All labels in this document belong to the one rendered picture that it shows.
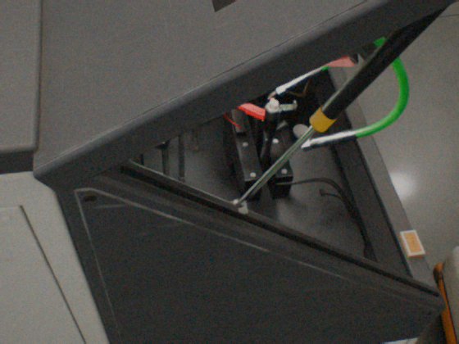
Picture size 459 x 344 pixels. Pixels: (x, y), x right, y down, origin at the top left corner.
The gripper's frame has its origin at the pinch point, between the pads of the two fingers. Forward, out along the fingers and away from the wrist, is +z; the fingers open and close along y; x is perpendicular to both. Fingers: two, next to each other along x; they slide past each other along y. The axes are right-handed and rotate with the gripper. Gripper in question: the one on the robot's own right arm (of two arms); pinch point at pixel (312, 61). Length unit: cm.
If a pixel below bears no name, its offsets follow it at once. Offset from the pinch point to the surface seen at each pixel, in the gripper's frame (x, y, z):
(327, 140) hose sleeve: 11.2, -7.3, 2.1
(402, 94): 12.2, -3.9, -12.9
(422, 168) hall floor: -78, -137, 36
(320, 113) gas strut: 34.3, 19.8, -14.3
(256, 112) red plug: 1.2, -3.3, 14.5
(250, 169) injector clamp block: 5.0, -12.5, 23.4
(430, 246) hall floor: -39, -136, 37
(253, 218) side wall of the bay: 36.2, 11.2, 0.8
